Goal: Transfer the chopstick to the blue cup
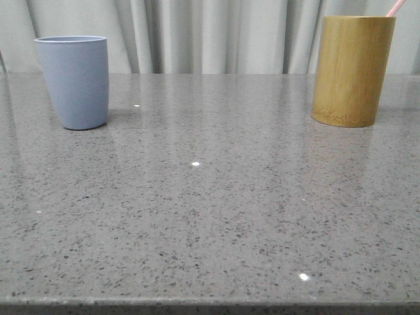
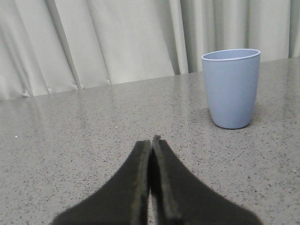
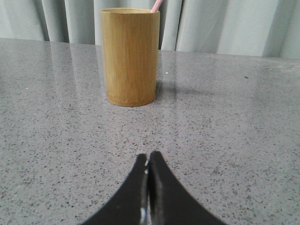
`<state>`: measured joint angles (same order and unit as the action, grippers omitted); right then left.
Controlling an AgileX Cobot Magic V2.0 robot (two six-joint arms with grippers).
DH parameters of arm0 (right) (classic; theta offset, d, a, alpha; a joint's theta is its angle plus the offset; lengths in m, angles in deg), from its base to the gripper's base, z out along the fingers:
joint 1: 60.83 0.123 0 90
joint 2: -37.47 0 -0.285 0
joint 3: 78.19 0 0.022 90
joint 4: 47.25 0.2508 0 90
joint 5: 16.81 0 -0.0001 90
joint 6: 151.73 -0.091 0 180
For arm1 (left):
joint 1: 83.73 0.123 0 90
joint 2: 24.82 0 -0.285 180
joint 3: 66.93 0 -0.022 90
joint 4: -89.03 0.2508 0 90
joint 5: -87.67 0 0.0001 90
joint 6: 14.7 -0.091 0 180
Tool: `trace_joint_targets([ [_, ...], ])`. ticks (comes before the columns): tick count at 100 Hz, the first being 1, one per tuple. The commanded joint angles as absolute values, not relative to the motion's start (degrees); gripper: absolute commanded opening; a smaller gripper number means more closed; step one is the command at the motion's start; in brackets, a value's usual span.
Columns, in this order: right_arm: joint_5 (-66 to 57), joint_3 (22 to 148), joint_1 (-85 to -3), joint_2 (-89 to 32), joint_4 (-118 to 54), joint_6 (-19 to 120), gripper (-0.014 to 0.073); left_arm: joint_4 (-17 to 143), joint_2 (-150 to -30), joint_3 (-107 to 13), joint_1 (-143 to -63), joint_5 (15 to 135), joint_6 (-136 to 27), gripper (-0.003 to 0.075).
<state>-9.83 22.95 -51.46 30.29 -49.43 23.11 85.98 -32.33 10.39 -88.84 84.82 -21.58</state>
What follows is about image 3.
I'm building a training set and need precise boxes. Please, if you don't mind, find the bamboo cylinder cup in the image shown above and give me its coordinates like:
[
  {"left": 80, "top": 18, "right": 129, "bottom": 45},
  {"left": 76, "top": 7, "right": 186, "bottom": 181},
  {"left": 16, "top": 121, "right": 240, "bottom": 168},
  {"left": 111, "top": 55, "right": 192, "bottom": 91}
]
[{"left": 100, "top": 7, "right": 160, "bottom": 107}]

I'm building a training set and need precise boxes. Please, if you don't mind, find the grey curtain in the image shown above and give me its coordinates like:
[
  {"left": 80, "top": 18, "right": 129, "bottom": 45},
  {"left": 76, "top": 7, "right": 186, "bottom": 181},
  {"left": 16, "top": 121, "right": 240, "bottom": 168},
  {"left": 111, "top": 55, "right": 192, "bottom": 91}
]
[{"left": 0, "top": 0, "right": 300, "bottom": 59}]

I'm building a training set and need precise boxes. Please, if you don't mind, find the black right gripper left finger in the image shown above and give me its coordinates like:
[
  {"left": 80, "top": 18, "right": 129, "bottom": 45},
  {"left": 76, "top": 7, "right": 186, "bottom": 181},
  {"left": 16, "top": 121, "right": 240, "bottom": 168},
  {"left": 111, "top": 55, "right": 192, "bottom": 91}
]
[{"left": 83, "top": 154, "right": 149, "bottom": 225}]

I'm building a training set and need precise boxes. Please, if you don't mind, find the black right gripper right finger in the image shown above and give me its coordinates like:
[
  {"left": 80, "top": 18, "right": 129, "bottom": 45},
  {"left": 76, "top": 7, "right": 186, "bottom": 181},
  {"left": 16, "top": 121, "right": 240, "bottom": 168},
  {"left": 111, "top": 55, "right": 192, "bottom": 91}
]
[{"left": 148, "top": 151, "right": 225, "bottom": 225}]

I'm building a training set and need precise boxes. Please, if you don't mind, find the pink chopstick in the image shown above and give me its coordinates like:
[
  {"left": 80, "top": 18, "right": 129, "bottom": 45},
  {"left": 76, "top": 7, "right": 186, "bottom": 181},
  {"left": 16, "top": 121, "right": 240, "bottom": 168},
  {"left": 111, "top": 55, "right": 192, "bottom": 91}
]
[{"left": 150, "top": 0, "right": 162, "bottom": 13}]

